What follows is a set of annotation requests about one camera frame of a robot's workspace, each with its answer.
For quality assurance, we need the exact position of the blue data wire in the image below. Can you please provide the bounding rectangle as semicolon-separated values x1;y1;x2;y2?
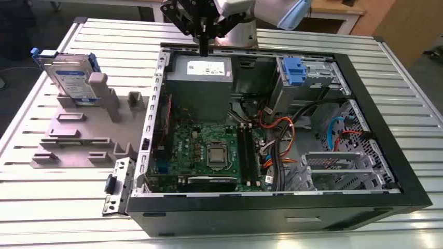
326;116;347;153

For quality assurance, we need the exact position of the grey power supply unit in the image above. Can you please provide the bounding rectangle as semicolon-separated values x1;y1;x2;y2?
164;54;234;125

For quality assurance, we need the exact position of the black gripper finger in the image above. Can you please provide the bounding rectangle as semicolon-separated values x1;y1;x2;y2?
159;0;206;57
204;15;246;57

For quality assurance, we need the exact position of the blue drive bay latch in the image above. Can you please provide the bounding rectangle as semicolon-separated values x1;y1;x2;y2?
282;57;308;86

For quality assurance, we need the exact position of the CPU socket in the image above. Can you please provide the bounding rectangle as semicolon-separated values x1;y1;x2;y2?
206;141;232;172

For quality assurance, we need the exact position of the green RAM stick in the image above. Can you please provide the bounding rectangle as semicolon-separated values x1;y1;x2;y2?
55;139;94;146

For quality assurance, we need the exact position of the metal drive cage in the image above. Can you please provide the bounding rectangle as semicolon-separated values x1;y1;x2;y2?
268;56;348;116

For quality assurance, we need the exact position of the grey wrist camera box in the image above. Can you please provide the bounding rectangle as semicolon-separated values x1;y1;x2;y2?
214;0;258;24

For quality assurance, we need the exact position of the black PC case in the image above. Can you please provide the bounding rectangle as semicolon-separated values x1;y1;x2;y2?
124;43;434;237

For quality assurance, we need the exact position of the metal card retention bracket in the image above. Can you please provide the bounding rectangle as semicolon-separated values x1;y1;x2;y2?
102;156;136;216

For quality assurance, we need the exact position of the black RAM slot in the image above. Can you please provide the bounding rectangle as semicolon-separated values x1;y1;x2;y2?
246;123;263;186
236;123;251;186

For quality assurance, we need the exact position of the metal disk bay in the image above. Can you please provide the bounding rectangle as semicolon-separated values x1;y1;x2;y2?
300;151;389;192

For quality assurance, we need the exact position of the silver CPU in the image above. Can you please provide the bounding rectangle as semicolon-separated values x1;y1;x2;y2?
208;148;227;167

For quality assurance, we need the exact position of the orange wire bundle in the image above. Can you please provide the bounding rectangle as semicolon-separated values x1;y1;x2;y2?
258;116;299;170

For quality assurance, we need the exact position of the black cable bundle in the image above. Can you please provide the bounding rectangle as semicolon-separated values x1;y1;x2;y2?
270;98;348;192

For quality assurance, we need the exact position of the hard disk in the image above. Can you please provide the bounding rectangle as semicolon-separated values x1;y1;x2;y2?
30;47;102;106

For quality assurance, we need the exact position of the multicolour disk power wire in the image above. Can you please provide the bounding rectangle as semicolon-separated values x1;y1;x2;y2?
339;129;375;146

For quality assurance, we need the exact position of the green motherboard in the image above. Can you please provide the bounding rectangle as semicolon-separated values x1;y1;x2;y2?
147;121;275;194

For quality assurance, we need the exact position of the wooden top desk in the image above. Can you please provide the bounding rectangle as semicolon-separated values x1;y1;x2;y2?
310;0;367;36

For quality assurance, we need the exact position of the brown wooden cabinet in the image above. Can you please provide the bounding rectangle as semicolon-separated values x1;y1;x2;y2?
350;0;443;68

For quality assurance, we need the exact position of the grey parts rack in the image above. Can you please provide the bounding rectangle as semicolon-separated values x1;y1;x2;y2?
30;72;151;169

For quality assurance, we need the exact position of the black graphics card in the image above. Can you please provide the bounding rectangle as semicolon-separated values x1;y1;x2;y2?
178;175;239;193

